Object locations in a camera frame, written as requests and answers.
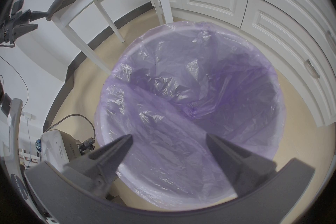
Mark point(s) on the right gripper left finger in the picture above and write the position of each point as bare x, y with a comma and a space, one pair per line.
110, 160

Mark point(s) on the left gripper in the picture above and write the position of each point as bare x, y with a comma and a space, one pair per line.
10, 26

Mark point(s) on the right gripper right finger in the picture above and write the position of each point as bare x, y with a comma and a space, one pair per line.
231, 160

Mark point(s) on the purple plastic bag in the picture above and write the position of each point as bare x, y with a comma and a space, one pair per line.
189, 91

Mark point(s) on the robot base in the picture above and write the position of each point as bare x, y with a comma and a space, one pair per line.
57, 144

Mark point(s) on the white trash bin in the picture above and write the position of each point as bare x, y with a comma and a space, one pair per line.
126, 174

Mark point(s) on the grey and white chair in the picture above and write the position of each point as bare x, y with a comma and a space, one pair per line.
86, 5

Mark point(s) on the white wardrobe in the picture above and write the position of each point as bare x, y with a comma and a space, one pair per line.
275, 20

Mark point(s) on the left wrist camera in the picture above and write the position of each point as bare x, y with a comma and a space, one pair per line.
18, 6

